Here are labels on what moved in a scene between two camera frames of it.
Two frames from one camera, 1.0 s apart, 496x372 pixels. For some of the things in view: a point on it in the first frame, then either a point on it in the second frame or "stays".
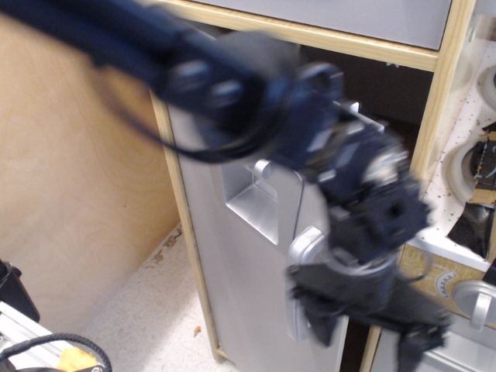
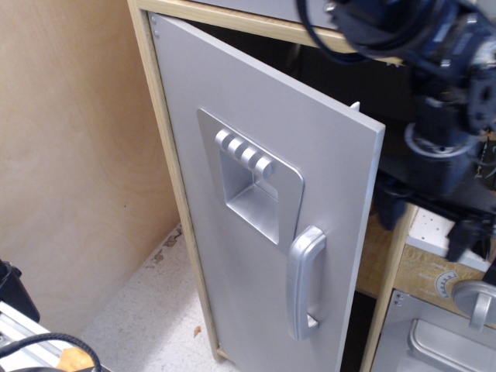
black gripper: [363, 272] to [437, 170]
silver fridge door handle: [304, 244] stays
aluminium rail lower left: [15, 328] stays
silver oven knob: [477, 300] stays
